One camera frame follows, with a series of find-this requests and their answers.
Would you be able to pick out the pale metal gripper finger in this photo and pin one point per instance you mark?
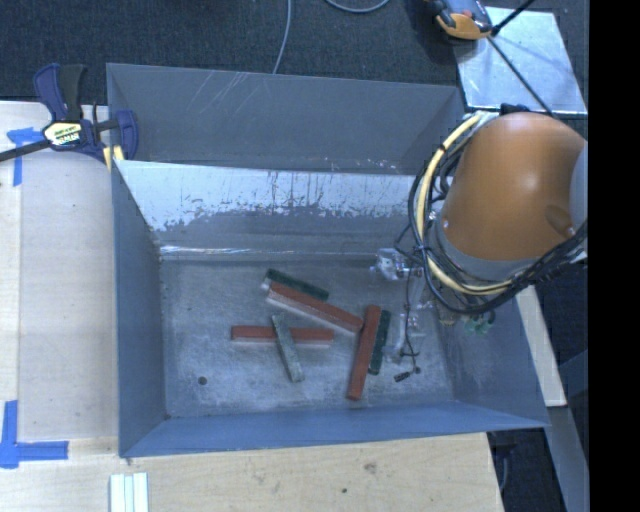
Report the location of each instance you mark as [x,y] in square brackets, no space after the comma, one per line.
[389,264]
[398,341]

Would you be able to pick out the dark green flat block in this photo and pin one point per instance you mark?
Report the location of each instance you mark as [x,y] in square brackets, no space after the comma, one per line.
[380,345]
[300,286]

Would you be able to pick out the red-brown flat block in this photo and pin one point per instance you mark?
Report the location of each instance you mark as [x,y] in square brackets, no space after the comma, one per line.
[320,309]
[252,333]
[363,350]

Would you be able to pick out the faded green flat block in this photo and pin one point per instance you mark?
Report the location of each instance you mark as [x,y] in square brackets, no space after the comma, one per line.
[290,350]

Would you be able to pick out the grey metal bin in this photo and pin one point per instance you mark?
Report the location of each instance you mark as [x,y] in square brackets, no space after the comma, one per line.
[240,400]

